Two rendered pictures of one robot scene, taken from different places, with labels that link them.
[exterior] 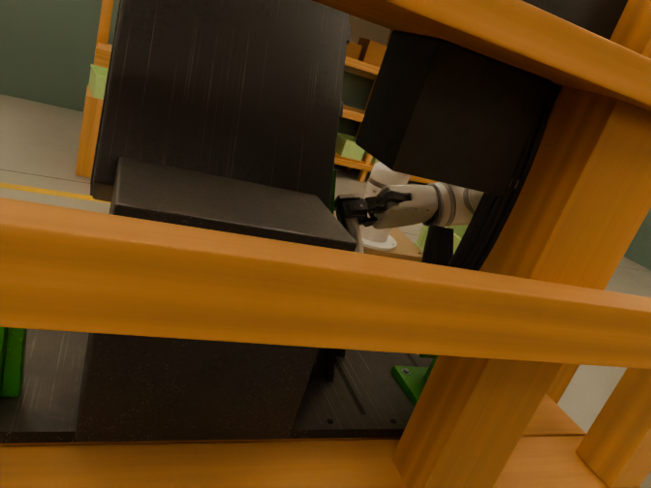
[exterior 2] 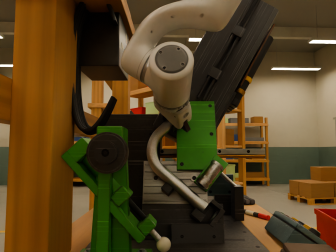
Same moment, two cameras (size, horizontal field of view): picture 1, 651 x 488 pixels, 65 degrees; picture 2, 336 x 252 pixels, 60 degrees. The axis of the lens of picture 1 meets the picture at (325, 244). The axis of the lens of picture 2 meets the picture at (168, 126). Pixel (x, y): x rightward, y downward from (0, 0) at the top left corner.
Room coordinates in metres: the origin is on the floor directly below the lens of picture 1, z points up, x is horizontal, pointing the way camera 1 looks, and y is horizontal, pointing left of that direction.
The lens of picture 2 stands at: (1.23, -0.77, 1.12)
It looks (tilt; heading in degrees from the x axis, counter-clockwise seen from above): 5 degrees up; 117
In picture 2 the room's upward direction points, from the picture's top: straight up
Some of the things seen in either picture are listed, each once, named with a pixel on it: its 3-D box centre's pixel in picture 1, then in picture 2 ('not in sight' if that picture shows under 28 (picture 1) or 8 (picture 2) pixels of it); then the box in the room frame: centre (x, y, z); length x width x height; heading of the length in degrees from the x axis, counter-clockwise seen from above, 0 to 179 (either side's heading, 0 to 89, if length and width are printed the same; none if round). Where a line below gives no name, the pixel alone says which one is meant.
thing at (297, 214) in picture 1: (209, 305); (136, 165); (0.65, 0.13, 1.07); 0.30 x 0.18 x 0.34; 116
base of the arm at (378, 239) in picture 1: (377, 212); not in sight; (1.61, -0.13, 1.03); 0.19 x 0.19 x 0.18
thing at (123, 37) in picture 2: (447, 114); (105, 49); (0.68, -0.09, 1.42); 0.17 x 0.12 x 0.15; 116
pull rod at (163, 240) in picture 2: not in sight; (156, 236); (0.95, -0.26, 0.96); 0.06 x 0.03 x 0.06; 26
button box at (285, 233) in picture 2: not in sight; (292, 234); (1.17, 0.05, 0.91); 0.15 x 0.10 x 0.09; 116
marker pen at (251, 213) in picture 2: not in sight; (254, 214); (1.04, 0.27, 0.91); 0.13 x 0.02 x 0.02; 142
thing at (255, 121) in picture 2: not in sight; (218, 150); (-1.59, 8.52, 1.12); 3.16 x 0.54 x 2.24; 29
